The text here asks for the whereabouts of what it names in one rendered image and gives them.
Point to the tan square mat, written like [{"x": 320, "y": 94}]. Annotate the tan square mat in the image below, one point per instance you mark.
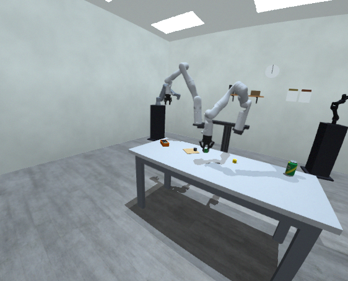
[{"x": 189, "y": 151}]

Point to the orange pocket multimeter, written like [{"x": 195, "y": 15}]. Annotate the orange pocket multimeter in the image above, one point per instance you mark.
[{"x": 164, "y": 143}]

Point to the green drink can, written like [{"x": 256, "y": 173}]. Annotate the green drink can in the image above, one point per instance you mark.
[{"x": 291, "y": 167}]

